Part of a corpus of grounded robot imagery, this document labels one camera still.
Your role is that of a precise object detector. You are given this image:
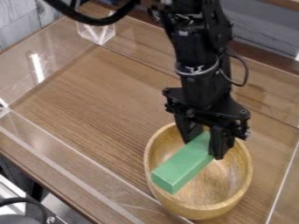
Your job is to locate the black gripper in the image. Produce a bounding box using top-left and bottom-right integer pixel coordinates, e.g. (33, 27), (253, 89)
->
(162, 68), (251, 160)

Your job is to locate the green rectangular block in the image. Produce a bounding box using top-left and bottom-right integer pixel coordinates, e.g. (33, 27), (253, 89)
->
(150, 131), (213, 194)

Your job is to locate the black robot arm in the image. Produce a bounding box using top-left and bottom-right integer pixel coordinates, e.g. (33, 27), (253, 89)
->
(142, 0), (251, 160)

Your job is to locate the brown wooden bowl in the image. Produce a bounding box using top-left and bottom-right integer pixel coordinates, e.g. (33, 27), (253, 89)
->
(144, 123), (252, 220)

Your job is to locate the clear acrylic corner bracket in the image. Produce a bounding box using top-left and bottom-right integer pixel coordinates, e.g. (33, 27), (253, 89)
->
(72, 10), (117, 46)

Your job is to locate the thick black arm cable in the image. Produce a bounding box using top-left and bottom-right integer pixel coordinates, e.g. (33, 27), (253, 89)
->
(41, 0), (141, 27)

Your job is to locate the black metal frame mount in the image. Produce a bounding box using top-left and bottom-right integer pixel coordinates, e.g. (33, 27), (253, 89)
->
(0, 186), (70, 224)

